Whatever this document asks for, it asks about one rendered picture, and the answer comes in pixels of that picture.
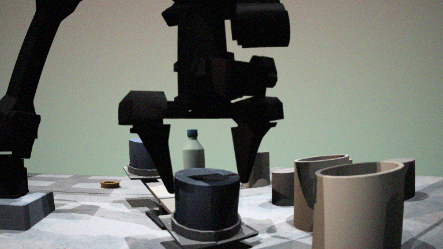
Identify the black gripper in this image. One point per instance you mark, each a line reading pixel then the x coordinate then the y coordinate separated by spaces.
pixel 145 111

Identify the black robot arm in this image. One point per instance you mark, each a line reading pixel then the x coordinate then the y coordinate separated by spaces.
pixel 254 23

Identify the grey bottle with dark blue cap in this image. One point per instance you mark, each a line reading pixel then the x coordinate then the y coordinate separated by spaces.
pixel 193 153

